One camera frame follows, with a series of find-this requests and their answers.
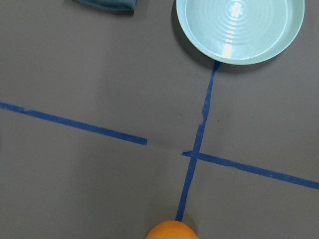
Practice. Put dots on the orange fruit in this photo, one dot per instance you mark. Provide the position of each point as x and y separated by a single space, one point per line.
171 230

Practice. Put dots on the light green plate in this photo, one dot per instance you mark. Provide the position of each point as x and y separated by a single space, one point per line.
240 32

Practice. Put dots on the folded grey cloth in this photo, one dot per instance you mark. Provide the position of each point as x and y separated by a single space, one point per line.
112 5

